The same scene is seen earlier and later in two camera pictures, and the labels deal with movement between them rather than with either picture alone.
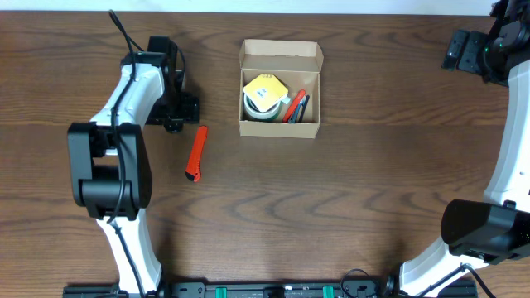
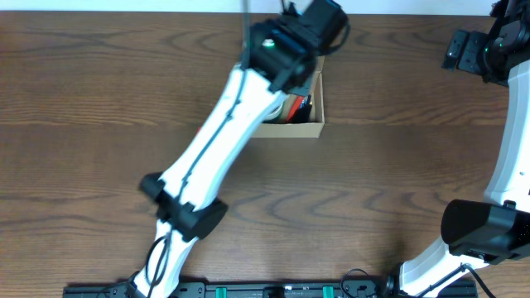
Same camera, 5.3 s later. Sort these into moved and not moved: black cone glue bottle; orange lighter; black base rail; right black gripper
Moved: black cone glue bottle
Not moved: right black gripper; black base rail; orange lighter
